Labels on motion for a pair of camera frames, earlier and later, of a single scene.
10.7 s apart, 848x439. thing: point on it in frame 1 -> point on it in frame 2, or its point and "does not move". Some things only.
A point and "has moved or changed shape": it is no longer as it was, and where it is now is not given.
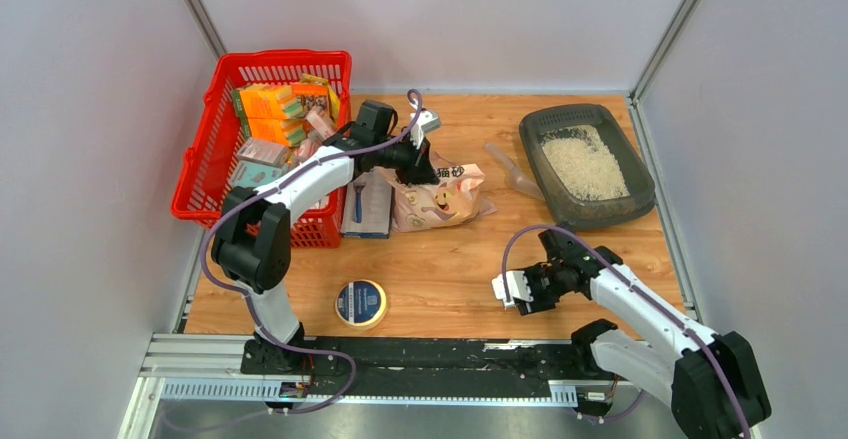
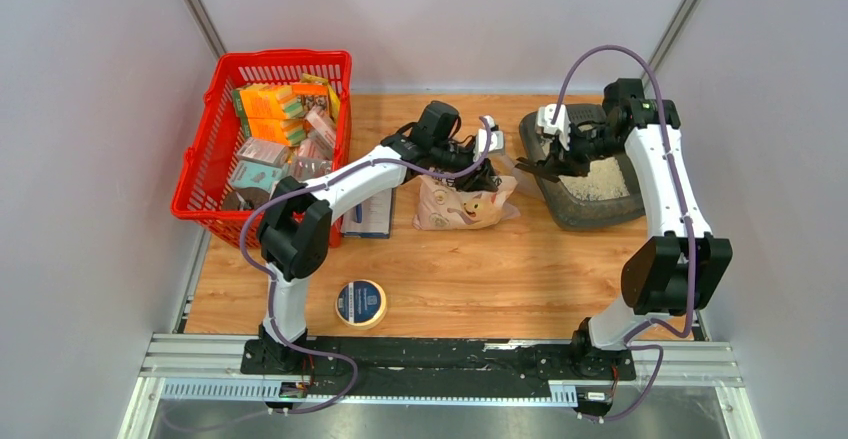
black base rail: [423, 369] does not move
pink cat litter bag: [455, 200] has moved or changed shape
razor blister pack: [367, 212] does not move
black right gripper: [538, 304] -> [565, 162]
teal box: [252, 175] does not move
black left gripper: [417, 169] -> [483, 179]
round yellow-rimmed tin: [361, 304] does not move
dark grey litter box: [585, 170] does not move
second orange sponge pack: [290, 132] does not move
